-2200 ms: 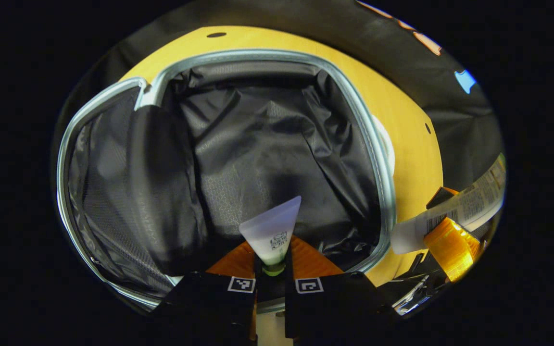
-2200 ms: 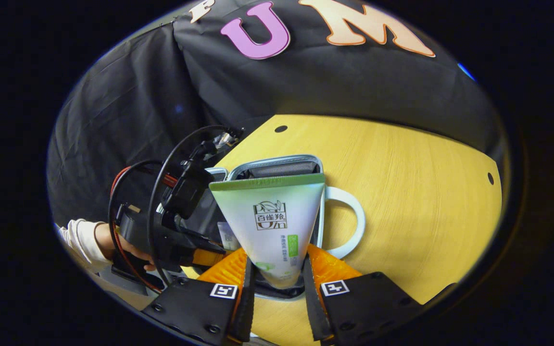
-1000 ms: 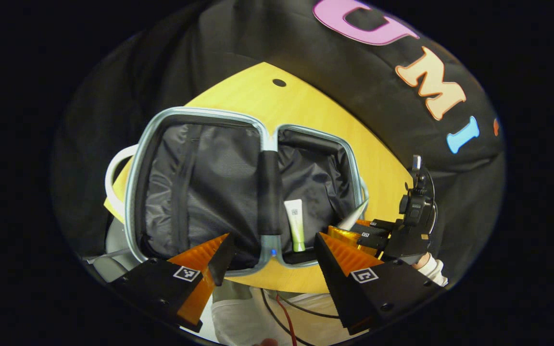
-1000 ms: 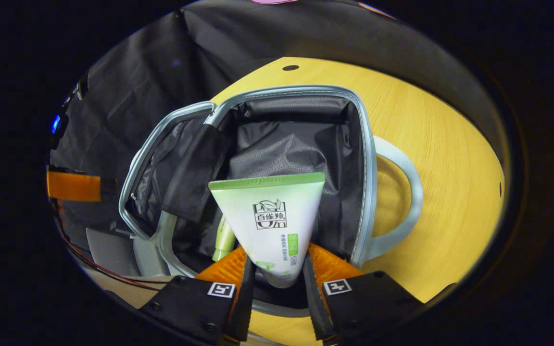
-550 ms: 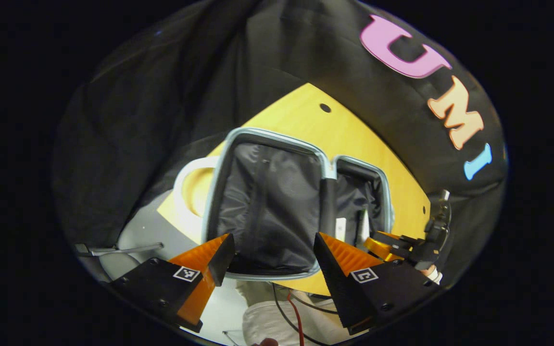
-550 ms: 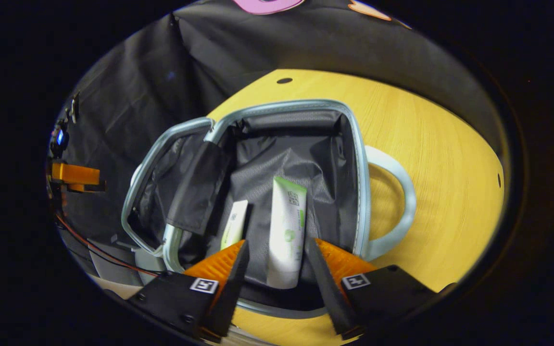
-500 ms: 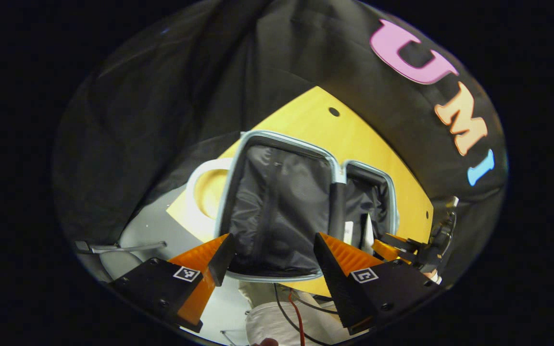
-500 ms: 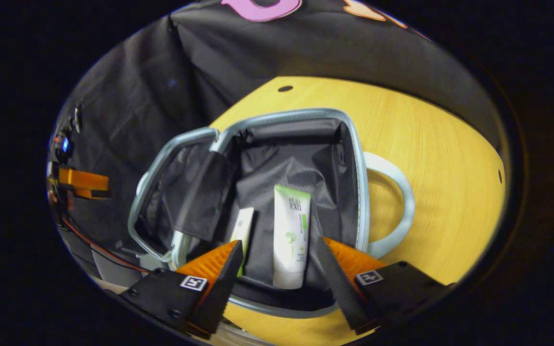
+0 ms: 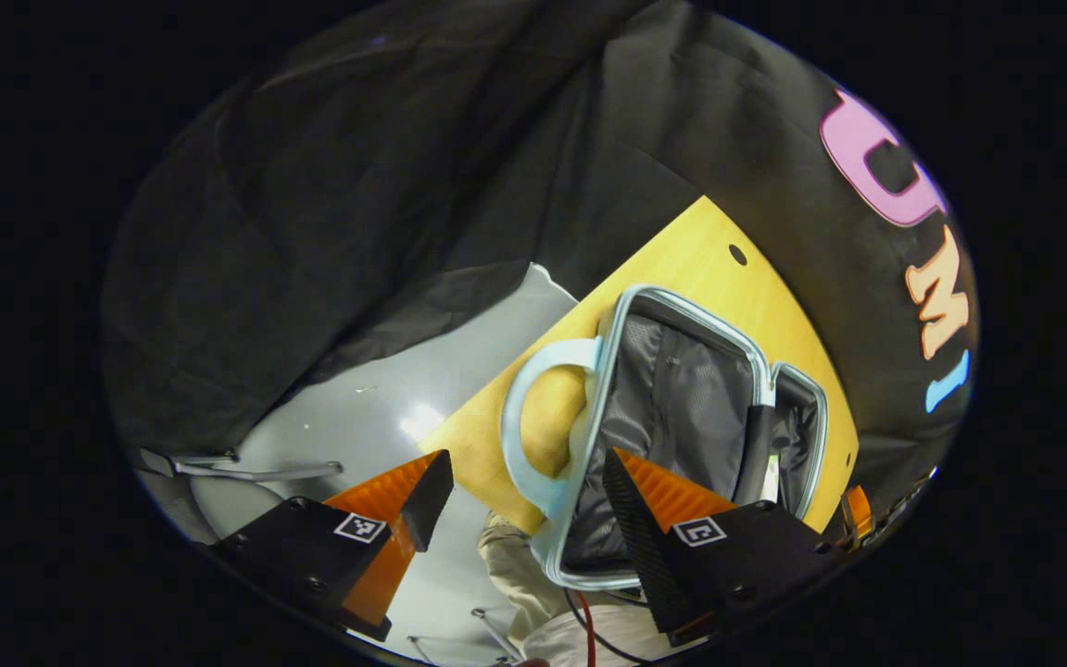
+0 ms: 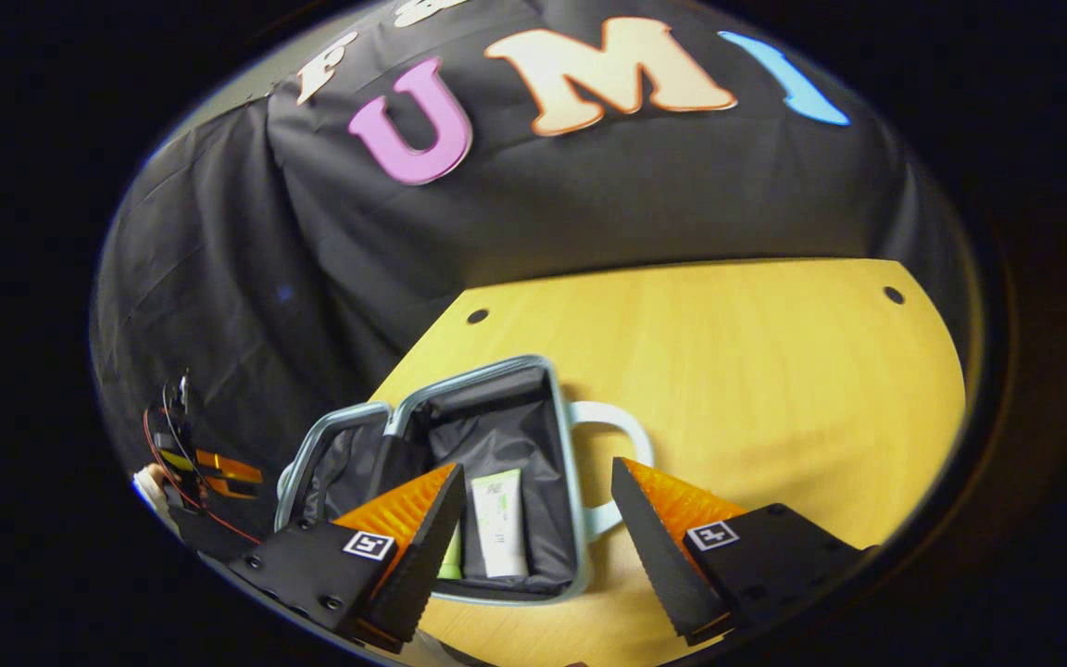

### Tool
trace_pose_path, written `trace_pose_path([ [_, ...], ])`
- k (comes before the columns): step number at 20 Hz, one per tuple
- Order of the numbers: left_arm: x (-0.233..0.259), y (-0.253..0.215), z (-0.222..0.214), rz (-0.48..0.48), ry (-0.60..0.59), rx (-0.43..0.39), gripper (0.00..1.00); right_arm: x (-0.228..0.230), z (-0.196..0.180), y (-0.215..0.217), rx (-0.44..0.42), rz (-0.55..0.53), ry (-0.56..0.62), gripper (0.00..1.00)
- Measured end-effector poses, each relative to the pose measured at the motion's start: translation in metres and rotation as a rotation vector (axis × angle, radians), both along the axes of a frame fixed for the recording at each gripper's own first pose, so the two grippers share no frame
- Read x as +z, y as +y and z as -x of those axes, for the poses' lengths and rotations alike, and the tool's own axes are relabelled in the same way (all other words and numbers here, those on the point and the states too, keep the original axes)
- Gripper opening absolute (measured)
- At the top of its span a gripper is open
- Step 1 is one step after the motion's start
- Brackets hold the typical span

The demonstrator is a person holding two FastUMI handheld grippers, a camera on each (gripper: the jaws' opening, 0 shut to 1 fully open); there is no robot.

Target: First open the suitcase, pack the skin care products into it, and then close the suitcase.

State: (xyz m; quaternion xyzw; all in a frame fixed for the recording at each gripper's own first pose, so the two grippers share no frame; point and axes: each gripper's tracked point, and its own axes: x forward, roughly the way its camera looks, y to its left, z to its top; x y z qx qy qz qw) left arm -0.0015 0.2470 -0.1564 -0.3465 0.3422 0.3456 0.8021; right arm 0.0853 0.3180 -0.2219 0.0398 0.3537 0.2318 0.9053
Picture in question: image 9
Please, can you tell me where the red cable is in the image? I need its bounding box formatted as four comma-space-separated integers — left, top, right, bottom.
574, 590, 602, 667

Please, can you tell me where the light blue suitcase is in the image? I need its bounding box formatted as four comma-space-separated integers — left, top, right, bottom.
500, 283, 830, 594

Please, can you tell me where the black backdrop cloth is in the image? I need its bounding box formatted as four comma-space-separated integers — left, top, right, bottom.
98, 0, 981, 520

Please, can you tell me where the grey metal leg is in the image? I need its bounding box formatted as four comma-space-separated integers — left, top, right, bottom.
407, 606, 523, 666
138, 447, 345, 485

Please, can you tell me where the black cable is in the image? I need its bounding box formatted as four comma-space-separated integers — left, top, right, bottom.
563, 585, 651, 666

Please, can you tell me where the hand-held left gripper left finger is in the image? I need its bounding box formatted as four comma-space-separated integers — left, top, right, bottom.
207, 450, 456, 643

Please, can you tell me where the person's beige clothing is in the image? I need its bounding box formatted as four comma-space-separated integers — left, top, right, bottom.
478, 512, 683, 667

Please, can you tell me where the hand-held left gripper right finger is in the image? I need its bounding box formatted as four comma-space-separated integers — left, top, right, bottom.
602, 448, 856, 648

